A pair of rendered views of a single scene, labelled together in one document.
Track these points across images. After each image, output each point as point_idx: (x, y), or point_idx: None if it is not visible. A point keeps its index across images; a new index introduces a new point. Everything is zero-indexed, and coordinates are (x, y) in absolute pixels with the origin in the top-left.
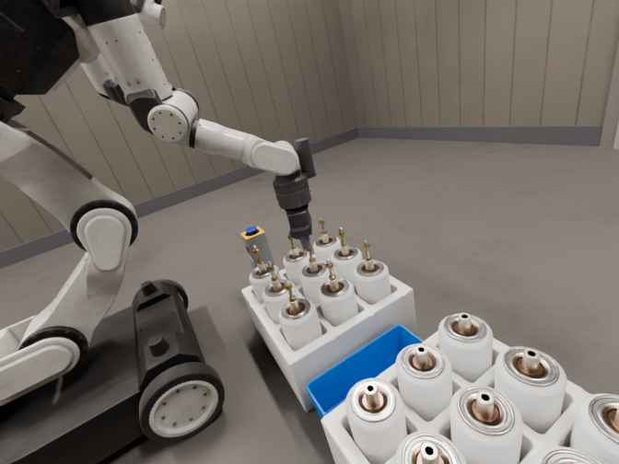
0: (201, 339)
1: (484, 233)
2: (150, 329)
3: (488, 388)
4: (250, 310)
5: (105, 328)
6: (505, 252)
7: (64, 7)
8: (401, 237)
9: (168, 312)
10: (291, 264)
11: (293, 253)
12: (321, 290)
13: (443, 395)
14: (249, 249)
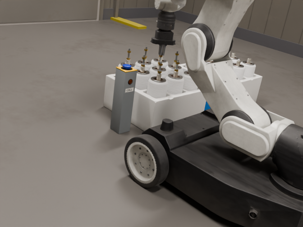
0: None
1: (69, 67)
2: (201, 124)
3: None
4: (158, 114)
5: (201, 156)
6: (93, 69)
7: None
8: (53, 84)
9: (184, 121)
10: (150, 74)
11: (144, 69)
12: (177, 68)
13: None
14: (135, 78)
